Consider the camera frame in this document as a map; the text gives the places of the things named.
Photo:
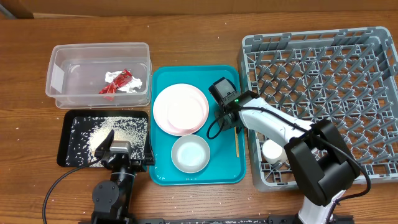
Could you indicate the clear plastic waste bin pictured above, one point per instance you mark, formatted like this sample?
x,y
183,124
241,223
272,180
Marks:
x,y
76,74

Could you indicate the large pink plate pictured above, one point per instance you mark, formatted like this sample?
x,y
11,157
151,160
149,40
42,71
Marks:
x,y
172,94

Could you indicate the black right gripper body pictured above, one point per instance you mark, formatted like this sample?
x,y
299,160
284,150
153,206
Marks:
x,y
224,124

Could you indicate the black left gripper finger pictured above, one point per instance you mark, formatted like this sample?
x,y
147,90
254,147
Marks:
x,y
105,145
148,151

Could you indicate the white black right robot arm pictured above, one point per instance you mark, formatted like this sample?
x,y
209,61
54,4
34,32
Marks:
x,y
323,166

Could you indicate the black plastic tray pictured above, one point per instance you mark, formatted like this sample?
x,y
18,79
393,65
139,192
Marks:
x,y
70,115

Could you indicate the red foil snack wrapper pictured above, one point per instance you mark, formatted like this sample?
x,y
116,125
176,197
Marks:
x,y
117,80

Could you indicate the grey bowl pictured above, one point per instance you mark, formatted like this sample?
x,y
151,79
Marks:
x,y
190,154

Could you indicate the white rice pile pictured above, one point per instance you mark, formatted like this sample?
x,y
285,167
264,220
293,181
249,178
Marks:
x,y
87,133

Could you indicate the teal serving tray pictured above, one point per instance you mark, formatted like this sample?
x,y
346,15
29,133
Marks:
x,y
224,167

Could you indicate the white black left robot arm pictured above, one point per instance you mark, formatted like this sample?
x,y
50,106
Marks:
x,y
112,197

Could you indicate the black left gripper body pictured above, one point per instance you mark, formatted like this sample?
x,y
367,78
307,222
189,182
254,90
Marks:
x,y
137,165

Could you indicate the white cup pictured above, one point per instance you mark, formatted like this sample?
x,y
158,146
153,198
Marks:
x,y
273,152

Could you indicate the white tissue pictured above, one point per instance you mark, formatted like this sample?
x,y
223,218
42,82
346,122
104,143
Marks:
x,y
133,86

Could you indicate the grey dishwasher rack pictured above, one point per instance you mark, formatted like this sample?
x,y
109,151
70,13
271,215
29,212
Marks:
x,y
348,76

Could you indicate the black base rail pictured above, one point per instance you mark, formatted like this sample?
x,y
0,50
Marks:
x,y
272,219

